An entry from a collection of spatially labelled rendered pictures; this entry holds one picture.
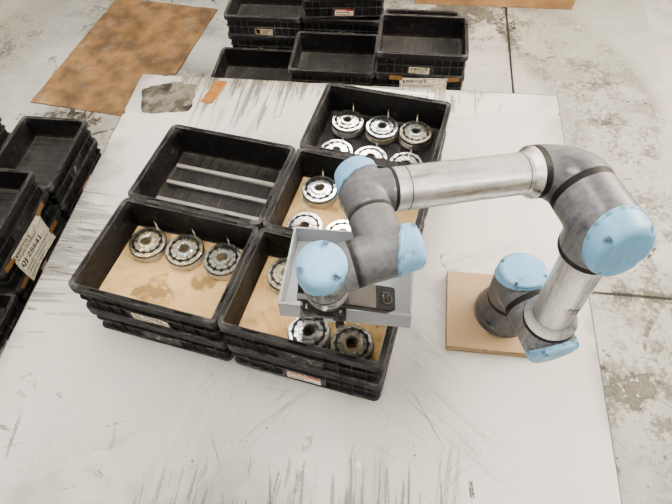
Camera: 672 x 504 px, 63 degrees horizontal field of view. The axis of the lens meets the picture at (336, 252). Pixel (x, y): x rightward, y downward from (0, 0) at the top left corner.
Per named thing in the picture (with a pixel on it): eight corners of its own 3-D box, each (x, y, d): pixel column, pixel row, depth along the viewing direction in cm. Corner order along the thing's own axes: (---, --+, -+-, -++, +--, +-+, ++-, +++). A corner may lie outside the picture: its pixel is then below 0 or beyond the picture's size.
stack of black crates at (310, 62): (377, 91, 291) (379, 34, 263) (372, 130, 274) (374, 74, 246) (303, 87, 295) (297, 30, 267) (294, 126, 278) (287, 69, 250)
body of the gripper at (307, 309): (305, 283, 105) (298, 266, 93) (350, 285, 104) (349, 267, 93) (303, 323, 103) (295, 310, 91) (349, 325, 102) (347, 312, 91)
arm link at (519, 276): (522, 269, 145) (536, 240, 133) (546, 313, 137) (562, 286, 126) (479, 280, 143) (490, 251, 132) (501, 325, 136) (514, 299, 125)
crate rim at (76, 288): (261, 231, 145) (260, 225, 143) (216, 330, 129) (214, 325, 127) (127, 201, 152) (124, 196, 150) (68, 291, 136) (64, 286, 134)
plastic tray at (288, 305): (414, 249, 124) (416, 236, 120) (409, 328, 112) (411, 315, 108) (296, 240, 126) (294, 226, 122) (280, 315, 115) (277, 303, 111)
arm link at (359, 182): (594, 119, 99) (334, 145, 87) (627, 162, 93) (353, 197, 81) (565, 165, 109) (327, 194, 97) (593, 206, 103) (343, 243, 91)
